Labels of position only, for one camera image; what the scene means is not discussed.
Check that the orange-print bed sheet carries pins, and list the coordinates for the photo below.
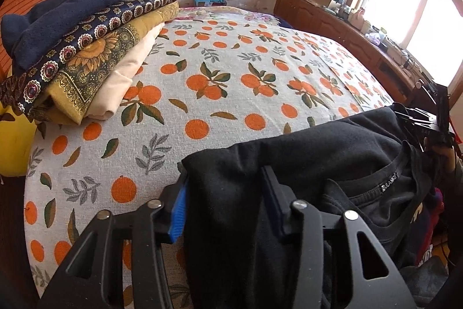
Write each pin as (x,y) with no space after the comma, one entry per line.
(217,113)

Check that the navy medallion-patterned cloth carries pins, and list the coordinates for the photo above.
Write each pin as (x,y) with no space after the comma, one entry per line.
(54,64)

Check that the floral blanket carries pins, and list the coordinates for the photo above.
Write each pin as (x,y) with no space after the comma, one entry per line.
(195,13)

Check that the person's right hand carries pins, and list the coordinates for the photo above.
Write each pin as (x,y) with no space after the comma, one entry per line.
(448,160)

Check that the grey cloth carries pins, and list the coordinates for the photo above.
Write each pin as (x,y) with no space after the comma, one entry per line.
(423,283)

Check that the yellow sunflower-patterned cloth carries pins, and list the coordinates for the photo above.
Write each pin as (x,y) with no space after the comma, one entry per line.
(94,55)

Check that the dark red cloth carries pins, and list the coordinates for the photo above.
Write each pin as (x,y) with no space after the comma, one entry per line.
(437,207)

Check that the cream folded cloth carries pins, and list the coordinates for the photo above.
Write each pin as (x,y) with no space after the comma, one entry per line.
(123,77)

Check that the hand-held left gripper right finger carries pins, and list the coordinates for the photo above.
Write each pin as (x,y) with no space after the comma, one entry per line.
(275,200)

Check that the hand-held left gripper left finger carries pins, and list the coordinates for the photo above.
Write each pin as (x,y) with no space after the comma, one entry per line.
(179,211)

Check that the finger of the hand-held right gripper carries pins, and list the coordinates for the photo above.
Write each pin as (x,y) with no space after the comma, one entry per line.
(412,111)
(416,130)

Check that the low wooden cabinet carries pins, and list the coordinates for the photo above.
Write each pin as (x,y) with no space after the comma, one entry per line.
(325,19)

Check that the pink bottle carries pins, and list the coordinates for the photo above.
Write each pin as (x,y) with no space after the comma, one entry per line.
(358,18)

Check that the pale plastic bag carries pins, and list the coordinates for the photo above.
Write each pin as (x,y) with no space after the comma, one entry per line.
(374,39)

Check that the yellow plush toy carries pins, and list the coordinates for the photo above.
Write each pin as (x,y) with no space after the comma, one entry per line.
(14,142)

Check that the wooden-framed window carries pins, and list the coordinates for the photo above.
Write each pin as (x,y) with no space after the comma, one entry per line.
(408,15)

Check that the black t-shirt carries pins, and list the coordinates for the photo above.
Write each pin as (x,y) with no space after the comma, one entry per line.
(235,222)

